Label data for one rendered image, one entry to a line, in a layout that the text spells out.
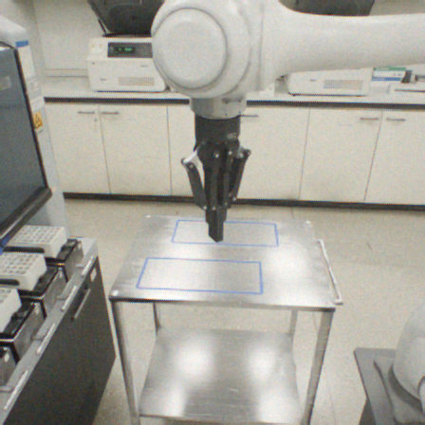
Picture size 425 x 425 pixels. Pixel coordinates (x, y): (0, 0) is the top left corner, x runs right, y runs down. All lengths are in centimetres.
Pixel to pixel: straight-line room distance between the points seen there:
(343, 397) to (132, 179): 218
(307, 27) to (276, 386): 131
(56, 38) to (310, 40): 344
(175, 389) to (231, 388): 20
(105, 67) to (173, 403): 227
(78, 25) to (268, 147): 188
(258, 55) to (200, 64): 7
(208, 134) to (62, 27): 321
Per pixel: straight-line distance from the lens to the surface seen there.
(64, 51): 379
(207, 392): 153
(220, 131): 61
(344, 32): 46
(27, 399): 119
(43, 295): 118
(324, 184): 317
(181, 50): 39
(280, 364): 162
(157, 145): 306
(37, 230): 136
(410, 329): 95
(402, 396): 105
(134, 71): 295
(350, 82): 296
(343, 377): 201
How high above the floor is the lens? 152
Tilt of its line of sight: 30 degrees down
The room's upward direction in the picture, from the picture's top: straight up
